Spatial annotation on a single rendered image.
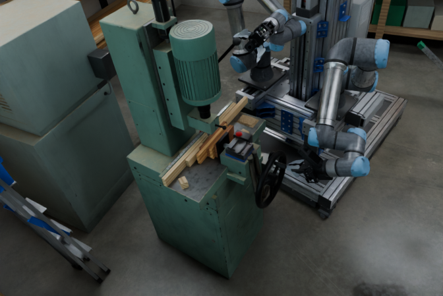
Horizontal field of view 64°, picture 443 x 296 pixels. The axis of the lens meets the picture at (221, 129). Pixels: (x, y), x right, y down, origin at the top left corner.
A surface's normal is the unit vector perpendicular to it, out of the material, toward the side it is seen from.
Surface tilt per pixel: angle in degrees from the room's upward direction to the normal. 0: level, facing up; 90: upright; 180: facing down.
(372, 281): 0
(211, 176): 0
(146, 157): 0
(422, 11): 90
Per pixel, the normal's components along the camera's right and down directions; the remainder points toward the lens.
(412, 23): -0.33, 0.66
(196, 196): -0.10, -0.74
